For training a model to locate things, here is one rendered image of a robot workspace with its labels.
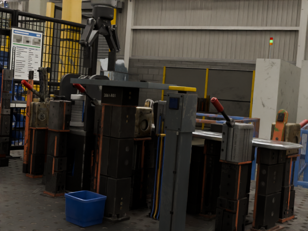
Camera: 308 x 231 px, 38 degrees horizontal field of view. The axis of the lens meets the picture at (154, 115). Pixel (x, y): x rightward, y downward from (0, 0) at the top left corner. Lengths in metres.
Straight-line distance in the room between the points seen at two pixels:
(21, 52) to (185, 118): 1.61
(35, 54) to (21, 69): 0.14
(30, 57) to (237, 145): 1.69
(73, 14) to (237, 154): 1.90
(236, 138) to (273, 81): 8.24
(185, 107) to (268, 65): 8.39
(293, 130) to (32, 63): 1.65
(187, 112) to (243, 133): 0.20
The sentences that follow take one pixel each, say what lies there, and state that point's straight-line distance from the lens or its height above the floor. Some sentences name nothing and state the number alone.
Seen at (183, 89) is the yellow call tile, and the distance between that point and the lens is 1.30.
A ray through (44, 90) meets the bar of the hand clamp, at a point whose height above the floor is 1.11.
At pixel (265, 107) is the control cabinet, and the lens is 9.63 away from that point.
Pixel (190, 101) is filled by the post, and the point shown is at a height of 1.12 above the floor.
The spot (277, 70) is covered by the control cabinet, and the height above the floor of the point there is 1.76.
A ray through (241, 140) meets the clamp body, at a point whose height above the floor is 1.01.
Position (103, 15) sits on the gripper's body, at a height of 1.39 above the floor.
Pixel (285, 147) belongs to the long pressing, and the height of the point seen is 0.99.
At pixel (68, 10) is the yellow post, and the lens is 3.03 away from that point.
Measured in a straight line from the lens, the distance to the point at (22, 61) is 2.74.
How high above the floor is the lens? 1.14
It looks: 3 degrees down
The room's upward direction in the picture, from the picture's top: 4 degrees clockwise
